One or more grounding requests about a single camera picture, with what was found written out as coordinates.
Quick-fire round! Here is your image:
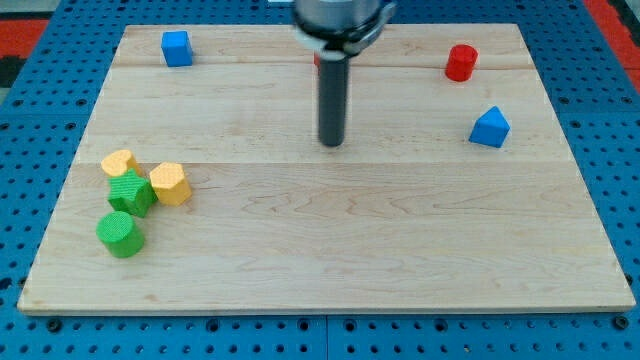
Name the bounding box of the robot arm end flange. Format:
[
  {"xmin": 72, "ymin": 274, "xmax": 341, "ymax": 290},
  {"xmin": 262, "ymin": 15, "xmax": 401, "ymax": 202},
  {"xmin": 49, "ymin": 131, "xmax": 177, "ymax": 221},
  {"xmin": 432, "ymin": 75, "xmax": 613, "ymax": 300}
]
[{"xmin": 293, "ymin": 0, "xmax": 397, "ymax": 60}]

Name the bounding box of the yellow hexagon block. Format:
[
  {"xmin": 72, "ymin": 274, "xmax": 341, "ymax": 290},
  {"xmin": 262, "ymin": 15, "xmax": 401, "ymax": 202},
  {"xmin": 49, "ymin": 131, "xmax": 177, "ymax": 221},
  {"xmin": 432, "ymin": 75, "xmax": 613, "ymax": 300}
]
[{"xmin": 149, "ymin": 162, "xmax": 192, "ymax": 206}]

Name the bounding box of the yellow heart block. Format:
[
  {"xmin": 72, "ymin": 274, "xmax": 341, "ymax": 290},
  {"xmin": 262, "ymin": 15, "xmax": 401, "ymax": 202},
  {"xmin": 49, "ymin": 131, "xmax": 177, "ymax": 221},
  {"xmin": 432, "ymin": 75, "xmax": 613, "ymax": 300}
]
[{"xmin": 101, "ymin": 149, "xmax": 144, "ymax": 177}]

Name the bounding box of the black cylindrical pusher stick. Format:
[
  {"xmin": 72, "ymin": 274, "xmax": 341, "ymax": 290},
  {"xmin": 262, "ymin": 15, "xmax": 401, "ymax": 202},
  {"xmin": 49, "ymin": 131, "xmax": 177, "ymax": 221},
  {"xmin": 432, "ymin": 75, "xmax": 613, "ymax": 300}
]
[{"xmin": 318, "ymin": 58, "xmax": 349, "ymax": 147}]

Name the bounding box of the wooden board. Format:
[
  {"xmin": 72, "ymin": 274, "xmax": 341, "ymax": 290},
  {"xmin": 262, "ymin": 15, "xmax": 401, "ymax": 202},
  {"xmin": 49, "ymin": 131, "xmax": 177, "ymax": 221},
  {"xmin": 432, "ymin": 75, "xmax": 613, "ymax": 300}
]
[{"xmin": 18, "ymin": 24, "xmax": 635, "ymax": 316}]

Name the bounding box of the red block behind stick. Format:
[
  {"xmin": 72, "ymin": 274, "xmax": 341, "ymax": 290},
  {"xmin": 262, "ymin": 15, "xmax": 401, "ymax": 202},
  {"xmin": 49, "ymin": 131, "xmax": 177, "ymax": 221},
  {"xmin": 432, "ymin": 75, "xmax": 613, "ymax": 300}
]
[{"xmin": 313, "ymin": 53, "xmax": 320, "ymax": 70}]

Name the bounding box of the blue pentagon block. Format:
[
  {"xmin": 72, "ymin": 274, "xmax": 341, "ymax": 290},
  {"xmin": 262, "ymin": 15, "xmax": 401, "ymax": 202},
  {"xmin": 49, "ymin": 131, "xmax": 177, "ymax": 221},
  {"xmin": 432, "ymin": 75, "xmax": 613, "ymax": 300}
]
[{"xmin": 469, "ymin": 106, "xmax": 511, "ymax": 148}]

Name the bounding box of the red cylinder block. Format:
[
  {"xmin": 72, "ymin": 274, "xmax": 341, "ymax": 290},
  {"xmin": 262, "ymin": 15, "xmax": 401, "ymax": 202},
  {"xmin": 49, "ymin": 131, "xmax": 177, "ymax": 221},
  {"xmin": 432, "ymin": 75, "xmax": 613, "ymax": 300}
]
[{"xmin": 445, "ymin": 44, "xmax": 478, "ymax": 82}]

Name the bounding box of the green star block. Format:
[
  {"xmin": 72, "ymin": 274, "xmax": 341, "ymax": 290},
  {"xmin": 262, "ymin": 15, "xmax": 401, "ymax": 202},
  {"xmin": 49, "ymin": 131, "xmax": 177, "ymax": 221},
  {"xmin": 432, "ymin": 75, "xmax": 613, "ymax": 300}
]
[{"xmin": 108, "ymin": 169, "xmax": 157, "ymax": 218}]

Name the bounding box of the blue cube block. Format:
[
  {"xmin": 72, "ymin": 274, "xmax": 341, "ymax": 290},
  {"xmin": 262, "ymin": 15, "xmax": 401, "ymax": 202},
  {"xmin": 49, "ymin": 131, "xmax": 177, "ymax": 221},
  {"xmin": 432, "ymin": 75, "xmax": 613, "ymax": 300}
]
[{"xmin": 161, "ymin": 30, "xmax": 193, "ymax": 67}]

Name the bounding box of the green cylinder block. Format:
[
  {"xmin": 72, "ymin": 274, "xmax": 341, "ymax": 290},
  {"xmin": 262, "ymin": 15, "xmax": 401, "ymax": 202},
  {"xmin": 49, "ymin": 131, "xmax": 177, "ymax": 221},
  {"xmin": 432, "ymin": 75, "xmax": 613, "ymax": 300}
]
[{"xmin": 96, "ymin": 211, "xmax": 145, "ymax": 258}]

